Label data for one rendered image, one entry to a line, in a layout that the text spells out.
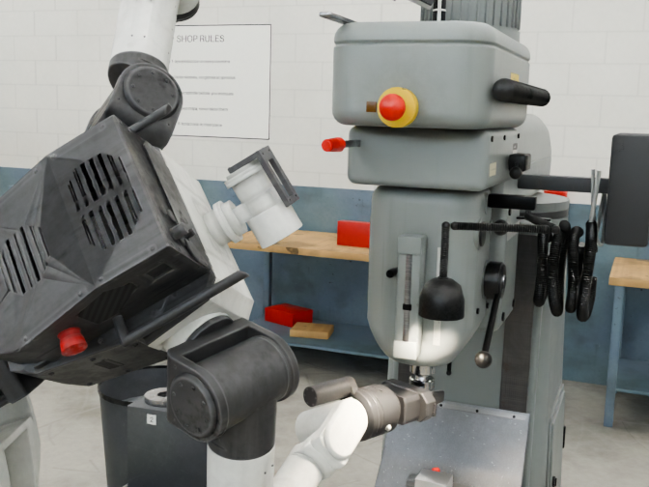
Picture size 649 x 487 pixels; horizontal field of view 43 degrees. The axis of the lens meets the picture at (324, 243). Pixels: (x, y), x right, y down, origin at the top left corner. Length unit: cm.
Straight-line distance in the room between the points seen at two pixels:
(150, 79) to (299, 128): 495
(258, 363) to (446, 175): 49
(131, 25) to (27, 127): 619
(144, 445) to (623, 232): 106
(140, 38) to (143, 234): 43
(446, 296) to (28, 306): 62
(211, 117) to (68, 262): 548
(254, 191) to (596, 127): 463
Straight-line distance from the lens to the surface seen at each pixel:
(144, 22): 133
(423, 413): 151
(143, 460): 185
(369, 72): 129
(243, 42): 636
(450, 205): 140
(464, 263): 142
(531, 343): 189
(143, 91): 120
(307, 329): 564
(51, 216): 106
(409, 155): 137
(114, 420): 340
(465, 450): 194
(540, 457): 200
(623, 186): 165
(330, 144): 127
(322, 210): 610
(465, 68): 126
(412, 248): 138
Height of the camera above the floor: 175
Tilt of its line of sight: 9 degrees down
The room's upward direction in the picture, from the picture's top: 2 degrees clockwise
